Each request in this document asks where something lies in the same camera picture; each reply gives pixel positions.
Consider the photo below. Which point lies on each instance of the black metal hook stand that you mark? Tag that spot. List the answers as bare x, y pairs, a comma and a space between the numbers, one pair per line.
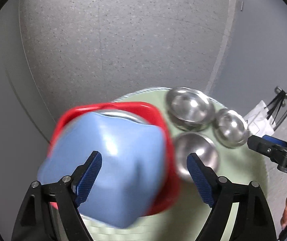
276, 105

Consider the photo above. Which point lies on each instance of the medium steel bowl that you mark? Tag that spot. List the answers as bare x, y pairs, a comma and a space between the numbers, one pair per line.
196, 155

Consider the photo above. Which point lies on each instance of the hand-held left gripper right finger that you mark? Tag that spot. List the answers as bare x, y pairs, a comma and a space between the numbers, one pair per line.
198, 175

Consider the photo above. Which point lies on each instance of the white paper tag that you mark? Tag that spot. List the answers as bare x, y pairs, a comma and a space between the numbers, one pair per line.
259, 120

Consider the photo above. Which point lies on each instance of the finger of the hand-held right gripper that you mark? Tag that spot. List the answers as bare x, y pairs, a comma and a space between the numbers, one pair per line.
269, 146

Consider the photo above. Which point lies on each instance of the large steel bowl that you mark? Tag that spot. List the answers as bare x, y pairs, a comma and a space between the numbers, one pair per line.
190, 108

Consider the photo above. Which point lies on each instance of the green round table mat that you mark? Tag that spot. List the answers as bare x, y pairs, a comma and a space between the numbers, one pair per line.
234, 175

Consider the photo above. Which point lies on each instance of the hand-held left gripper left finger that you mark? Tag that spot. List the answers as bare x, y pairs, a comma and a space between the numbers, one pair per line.
89, 175

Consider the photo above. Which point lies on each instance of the red square plastic plate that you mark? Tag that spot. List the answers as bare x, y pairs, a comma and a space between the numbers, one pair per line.
158, 125

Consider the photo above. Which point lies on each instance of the small steel bowl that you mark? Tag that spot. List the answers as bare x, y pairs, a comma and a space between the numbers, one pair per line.
231, 128

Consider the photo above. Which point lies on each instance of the blue square plastic plate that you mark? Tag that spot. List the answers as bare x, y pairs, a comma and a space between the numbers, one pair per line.
105, 168

